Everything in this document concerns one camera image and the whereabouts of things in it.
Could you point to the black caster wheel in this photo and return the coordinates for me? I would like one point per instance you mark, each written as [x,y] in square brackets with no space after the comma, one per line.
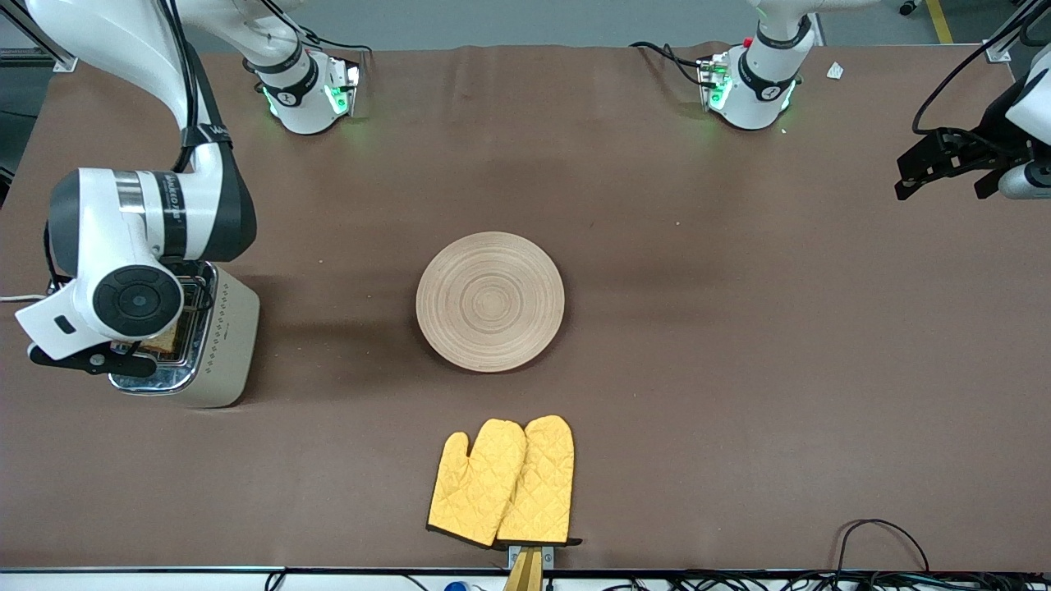
[907,7]

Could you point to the wooden post with metal bracket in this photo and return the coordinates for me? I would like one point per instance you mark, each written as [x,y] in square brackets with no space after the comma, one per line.
[525,574]

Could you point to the brown-crusted bread slice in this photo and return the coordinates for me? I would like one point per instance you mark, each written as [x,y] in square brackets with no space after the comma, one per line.
[162,341]

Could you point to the round light wooden plate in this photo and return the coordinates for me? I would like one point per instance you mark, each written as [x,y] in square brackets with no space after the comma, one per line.
[490,302]

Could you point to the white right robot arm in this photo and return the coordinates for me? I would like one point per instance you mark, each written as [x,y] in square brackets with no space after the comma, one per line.
[107,230]

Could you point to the small white paper scrap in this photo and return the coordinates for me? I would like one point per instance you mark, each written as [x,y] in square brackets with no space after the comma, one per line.
[835,71]

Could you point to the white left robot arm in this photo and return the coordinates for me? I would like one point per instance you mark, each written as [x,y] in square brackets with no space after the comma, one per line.
[764,90]

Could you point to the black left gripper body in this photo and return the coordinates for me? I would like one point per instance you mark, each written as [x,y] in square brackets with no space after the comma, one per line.
[991,141]

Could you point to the beige chrome two-slot toaster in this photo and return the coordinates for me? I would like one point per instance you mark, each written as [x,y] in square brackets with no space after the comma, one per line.
[234,345]

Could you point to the yellow quilted oven mitt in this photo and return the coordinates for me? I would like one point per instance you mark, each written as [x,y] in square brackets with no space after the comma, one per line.
[542,476]
[472,484]

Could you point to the small blue object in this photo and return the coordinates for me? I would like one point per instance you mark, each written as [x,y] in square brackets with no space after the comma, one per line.
[456,587]

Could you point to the aluminium frame profile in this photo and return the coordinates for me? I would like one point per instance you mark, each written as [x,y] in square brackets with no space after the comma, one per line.
[998,53]
[64,62]

